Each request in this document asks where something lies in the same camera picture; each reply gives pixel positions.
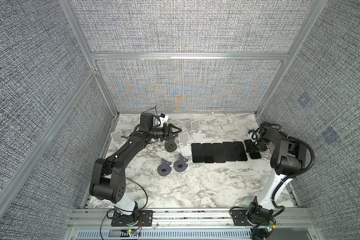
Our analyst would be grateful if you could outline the white stand far left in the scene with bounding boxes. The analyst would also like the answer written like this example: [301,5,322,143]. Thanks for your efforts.
[110,130,127,147]

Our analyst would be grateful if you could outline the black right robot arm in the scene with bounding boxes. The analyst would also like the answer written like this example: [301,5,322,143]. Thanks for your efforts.
[246,122,307,225]

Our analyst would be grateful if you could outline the white stand centre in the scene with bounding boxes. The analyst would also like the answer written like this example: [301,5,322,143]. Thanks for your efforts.
[179,132,192,157]

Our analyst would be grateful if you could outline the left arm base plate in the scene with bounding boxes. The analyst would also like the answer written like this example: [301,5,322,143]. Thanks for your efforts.
[111,210,154,227]

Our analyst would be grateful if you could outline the dark round stand centre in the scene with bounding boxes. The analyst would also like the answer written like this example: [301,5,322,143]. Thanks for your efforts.
[165,142,177,153]

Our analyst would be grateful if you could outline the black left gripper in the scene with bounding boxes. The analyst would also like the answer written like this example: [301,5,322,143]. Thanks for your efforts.
[148,124,181,142]

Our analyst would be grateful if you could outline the black phone back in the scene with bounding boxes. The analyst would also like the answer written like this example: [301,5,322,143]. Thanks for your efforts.
[244,140,262,160]

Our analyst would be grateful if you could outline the aluminium front rail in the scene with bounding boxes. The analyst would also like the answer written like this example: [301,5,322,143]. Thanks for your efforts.
[63,208,325,240]

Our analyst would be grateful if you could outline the grey round stand right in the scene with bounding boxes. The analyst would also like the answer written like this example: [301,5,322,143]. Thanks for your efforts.
[173,154,188,173]

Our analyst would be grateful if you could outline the white stand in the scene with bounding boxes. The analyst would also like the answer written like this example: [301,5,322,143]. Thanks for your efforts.
[179,132,192,157]
[191,120,204,143]
[110,130,127,147]

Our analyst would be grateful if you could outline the black phone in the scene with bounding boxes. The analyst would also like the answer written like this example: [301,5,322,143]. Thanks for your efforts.
[191,143,204,163]
[244,140,262,160]
[202,143,215,164]
[233,142,248,162]
[213,143,226,164]
[222,142,236,162]

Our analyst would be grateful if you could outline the grey round stand left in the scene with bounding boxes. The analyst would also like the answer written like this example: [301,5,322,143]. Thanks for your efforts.
[157,158,172,177]

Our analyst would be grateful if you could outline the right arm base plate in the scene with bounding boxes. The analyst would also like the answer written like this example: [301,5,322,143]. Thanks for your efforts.
[229,208,252,227]

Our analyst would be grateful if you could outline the grey round stand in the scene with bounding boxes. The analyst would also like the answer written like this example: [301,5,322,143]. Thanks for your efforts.
[173,154,188,173]
[157,158,172,177]

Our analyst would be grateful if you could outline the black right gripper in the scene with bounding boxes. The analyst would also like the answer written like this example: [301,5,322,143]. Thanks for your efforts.
[246,138,269,153]

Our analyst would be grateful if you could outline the white stand back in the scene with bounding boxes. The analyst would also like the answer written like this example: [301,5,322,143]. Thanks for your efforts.
[191,120,204,143]

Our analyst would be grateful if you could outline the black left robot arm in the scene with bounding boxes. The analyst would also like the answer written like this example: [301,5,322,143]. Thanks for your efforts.
[89,112,182,215]

